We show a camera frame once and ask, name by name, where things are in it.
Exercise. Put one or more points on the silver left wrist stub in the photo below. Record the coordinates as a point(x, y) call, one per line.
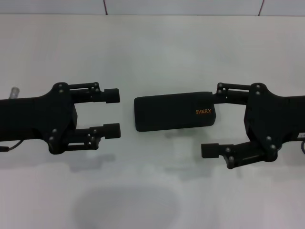
point(14, 92)

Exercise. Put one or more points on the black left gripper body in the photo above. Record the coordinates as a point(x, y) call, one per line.
point(35, 119)

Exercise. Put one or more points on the black glasses case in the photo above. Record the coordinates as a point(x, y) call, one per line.
point(166, 112)

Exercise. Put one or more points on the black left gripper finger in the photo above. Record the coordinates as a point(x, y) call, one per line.
point(95, 94)
point(95, 136)

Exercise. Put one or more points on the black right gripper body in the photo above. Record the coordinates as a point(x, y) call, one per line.
point(274, 119)

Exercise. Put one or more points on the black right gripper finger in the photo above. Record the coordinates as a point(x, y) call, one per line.
point(233, 95)
point(238, 152)

